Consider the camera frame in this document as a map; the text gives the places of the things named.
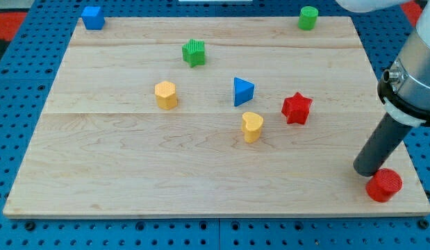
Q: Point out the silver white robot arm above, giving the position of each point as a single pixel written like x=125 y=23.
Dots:
x=404 y=88

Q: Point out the green star block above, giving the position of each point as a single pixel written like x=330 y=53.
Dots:
x=194 y=52

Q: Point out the red star block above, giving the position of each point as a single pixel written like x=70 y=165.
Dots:
x=296 y=109

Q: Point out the yellow heart block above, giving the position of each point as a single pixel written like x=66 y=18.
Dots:
x=252 y=124

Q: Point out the blue triangle block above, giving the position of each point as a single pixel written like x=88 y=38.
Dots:
x=243 y=91

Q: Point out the yellow hexagon block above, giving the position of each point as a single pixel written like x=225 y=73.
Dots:
x=166 y=97

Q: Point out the light wooden board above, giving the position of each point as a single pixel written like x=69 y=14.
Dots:
x=103 y=149

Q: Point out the green cylinder block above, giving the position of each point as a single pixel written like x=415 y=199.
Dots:
x=307 y=18

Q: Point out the blue cube block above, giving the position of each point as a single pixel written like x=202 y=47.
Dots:
x=93 y=17

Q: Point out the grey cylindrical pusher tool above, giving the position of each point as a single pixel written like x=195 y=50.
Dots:
x=385 y=138

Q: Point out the red cylinder block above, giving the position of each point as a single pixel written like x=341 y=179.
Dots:
x=384 y=185

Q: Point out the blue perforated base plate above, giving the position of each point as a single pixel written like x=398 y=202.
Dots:
x=30 y=63

